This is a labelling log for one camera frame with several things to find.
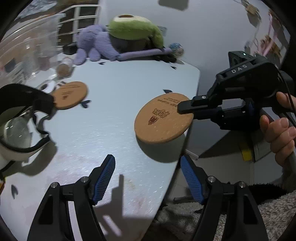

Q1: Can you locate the cork coaster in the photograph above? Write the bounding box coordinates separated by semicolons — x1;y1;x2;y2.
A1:
52;81;88;109
134;92;193;144

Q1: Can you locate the person's right hand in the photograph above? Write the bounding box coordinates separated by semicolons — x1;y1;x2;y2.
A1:
259;91;296;168

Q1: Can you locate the colourful plush ball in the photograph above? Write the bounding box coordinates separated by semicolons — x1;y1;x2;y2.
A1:
169;43;184;58

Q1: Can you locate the glass jar inside bag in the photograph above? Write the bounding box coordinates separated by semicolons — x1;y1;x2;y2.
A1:
1;116;32;148

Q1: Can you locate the small brown pill bottle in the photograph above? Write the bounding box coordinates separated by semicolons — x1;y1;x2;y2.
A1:
56;57;74;78

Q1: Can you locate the black small box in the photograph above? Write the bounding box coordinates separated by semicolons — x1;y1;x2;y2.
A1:
63;43;78;55

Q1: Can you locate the purple plush toy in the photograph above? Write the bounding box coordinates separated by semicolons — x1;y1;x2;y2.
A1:
74;25;172;65

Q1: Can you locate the green avocado plush toy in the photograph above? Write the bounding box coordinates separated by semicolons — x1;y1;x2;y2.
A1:
107;14;164;48

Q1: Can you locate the clear plastic storage bin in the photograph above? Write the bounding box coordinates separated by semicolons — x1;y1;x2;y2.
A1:
1;13;66;86

